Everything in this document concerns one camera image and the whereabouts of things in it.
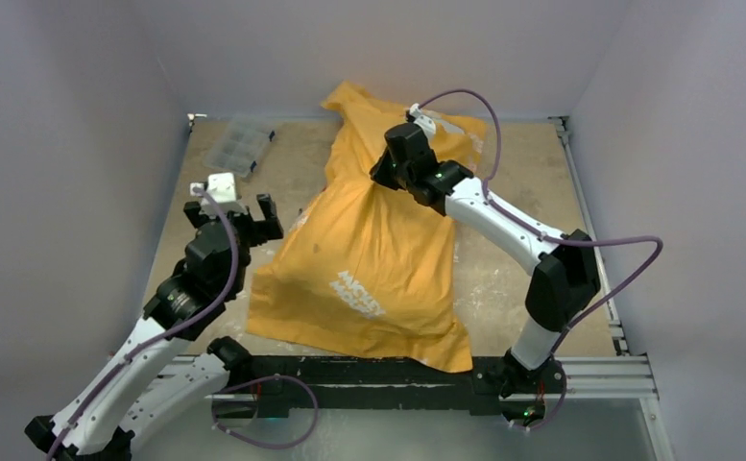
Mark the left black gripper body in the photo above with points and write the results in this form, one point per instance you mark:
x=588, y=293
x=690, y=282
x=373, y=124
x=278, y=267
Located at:
x=244, y=226

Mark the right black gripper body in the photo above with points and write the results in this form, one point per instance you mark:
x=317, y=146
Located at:
x=389, y=170

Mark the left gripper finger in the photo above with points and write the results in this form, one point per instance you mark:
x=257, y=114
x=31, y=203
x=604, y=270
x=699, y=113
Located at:
x=193, y=212
x=269, y=228

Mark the orange Mickey Mouse pillowcase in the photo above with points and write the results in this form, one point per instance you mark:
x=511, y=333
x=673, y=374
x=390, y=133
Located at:
x=366, y=271

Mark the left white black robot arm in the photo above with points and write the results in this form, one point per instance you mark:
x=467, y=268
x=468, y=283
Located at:
x=118, y=411

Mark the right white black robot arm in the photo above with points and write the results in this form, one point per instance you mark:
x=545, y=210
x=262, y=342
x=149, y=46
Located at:
x=562, y=267

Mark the clear plastic organizer box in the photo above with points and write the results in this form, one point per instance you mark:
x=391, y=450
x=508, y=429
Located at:
x=242, y=145

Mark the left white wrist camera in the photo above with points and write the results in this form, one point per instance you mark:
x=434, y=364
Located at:
x=218, y=190

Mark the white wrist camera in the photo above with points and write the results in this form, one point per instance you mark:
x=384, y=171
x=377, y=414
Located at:
x=415, y=115
x=218, y=190

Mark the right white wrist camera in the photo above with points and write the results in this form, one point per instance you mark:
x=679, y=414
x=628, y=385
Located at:
x=415, y=115

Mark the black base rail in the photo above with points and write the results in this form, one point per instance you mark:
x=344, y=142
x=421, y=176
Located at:
x=276, y=384

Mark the aluminium frame profile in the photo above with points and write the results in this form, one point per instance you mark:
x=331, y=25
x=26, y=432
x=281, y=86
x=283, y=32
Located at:
x=487, y=292

